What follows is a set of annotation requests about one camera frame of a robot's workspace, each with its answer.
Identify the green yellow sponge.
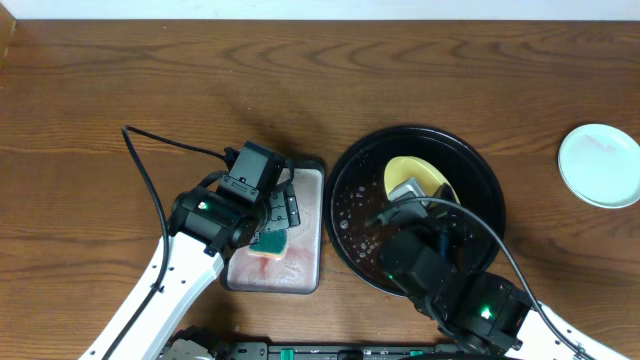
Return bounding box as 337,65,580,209
248,230,287,260

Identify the yellow plate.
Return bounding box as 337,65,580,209
383,156,452,200

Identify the light blue plate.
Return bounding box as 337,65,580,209
557,124,639,209

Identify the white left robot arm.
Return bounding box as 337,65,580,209
83,170,323,359

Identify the black round tray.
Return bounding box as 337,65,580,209
323,125,506,297

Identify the black rectangular soap tray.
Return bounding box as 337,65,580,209
221,160,325,295

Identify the right black cable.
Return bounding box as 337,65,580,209
364,196,596,360

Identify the black cable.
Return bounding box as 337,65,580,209
99,124,231,360
364,196,596,360

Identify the left black cable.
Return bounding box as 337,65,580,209
99,124,231,360

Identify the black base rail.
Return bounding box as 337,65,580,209
159,327,451,360

